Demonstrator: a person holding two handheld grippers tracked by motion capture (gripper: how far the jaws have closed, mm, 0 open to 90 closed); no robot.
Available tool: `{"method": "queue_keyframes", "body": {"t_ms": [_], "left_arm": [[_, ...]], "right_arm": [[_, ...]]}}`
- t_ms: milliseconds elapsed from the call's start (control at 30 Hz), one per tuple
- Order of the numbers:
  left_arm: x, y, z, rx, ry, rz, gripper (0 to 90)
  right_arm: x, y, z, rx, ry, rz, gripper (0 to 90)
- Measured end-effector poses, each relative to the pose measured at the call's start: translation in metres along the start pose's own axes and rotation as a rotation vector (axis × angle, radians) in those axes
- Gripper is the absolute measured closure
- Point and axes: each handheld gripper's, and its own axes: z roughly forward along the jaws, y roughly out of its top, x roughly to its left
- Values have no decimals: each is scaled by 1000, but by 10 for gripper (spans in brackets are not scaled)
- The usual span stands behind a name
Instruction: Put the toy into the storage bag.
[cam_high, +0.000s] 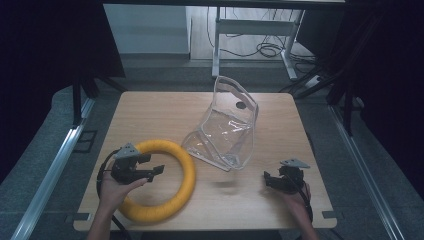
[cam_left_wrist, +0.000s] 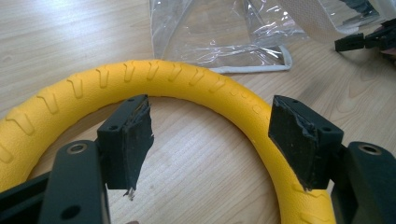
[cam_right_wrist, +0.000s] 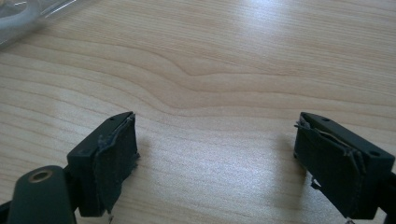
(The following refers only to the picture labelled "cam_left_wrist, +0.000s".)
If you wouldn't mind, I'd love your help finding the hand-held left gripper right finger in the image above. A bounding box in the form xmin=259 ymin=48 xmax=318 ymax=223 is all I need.
xmin=268 ymin=94 xmax=345 ymax=191

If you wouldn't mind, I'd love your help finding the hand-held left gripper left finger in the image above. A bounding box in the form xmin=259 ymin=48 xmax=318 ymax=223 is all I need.
xmin=96 ymin=94 xmax=155 ymax=200

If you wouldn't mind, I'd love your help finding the yellow foam ring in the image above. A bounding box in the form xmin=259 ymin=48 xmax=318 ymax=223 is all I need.
xmin=0 ymin=59 xmax=338 ymax=224

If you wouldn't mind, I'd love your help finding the clear plastic bag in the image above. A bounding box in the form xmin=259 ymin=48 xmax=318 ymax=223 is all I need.
xmin=148 ymin=0 xmax=396 ymax=75

